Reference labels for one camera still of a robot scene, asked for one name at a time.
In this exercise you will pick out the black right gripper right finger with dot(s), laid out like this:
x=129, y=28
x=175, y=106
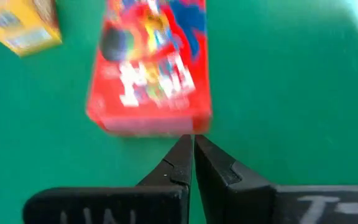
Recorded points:
x=259, y=205

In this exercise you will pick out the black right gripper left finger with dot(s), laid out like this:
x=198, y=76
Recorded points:
x=120, y=205

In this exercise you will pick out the red Froot Loops cereal box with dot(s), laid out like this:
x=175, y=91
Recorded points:
x=148, y=118

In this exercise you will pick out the yellow Corn Pops cereal box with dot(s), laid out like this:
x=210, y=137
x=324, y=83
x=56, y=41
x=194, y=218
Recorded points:
x=20, y=28

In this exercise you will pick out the green table mat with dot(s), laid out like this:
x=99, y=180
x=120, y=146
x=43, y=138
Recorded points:
x=291, y=109

